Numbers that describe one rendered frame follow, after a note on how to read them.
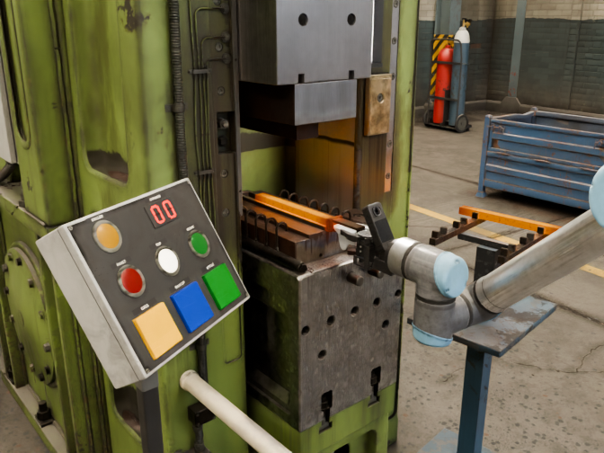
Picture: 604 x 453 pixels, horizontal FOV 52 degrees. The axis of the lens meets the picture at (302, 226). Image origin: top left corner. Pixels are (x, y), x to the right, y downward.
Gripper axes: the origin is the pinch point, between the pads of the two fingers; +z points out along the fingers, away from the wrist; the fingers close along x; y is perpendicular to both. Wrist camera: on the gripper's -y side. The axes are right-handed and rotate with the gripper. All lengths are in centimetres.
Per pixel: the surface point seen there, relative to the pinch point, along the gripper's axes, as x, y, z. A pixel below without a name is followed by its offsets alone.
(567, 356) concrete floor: 156, 101, 6
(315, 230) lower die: -4.4, 2.1, 4.5
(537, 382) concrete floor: 126, 101, 4
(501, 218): 59, 8, -9
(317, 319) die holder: -10.0, 22.6, -3.3
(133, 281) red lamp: -64, -8, -17
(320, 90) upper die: -4.7, -33.6, 3.5
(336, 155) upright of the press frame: 22.7, -9.8, 26.5
